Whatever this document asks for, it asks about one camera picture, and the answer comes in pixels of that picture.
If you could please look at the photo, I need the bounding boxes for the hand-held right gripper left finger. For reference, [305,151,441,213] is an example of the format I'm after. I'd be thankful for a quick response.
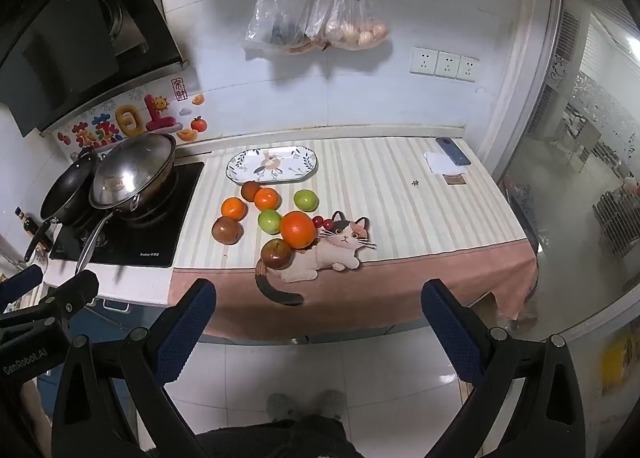
[51,279,217,458]

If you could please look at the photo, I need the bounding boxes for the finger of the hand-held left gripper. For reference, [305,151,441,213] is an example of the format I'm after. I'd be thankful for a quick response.
[0,265,44,309]
[0,270,100,334]

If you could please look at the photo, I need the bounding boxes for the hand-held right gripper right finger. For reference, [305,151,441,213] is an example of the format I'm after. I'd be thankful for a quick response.
[421,279,587,458]

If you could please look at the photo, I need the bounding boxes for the small orange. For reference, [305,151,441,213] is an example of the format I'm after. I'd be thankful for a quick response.
[221,197,248,221]
[253,187,280,212]

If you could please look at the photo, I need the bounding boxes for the green apple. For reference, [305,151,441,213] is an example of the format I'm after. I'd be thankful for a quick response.
[258,209,284,235]
[293,189,319,212]

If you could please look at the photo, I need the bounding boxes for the large orange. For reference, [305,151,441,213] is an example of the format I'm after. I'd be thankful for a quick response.
[280,210,318,250]

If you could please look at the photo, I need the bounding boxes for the oval bird-print plate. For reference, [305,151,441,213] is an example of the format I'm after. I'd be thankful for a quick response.
[226,145,319,185]

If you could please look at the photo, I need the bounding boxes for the person's left forearm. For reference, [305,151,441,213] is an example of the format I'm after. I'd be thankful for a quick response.
[20,380,54,444]

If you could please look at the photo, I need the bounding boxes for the blue cabinet drawer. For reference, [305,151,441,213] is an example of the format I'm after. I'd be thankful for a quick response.
[30,295,166,419]

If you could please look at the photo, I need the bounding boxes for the dark sauce bottle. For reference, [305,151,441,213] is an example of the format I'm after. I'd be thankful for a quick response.
[15,208,42,240]

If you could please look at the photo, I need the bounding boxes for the black cooktop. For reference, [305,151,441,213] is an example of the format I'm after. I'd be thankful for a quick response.
[49,161,206,269]

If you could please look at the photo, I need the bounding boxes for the black frying pan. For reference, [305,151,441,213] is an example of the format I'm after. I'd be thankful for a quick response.
[25,150,101,264]

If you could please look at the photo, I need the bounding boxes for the stainless steel wok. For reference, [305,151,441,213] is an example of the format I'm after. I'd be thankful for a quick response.
[75,163,180,275]

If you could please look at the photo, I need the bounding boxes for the grey slipper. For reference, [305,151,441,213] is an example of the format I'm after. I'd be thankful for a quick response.
[266,393,296,422]
[317,389,347,421]

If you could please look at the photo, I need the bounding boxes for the striped cat-print table mat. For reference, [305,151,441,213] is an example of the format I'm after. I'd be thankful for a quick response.
[167,137,538,341]

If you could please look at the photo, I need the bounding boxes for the person's dark pants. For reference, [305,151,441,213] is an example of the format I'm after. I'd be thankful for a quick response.
[192,415,368,458]

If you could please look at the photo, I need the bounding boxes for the yellow packet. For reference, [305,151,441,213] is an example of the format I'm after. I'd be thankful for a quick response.
[600,333,633,389]

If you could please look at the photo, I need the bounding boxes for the white paper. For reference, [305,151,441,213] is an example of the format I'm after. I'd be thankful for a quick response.
[425,150,466,175]

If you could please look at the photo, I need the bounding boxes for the blue phone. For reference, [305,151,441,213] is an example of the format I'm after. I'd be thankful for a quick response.
[435,137,472,168]

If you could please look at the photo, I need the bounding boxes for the black range hood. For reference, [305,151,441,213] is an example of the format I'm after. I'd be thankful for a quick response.
[0,0,189,139]

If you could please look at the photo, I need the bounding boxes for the colourful wall stickers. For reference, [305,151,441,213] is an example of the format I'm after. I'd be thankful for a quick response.
[55,83,208,164]

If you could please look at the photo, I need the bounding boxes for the white wall outlet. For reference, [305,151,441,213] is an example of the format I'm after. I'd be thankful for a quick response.
[434,50,462,79]
[411,46,440,76]
[456,54,478,83]

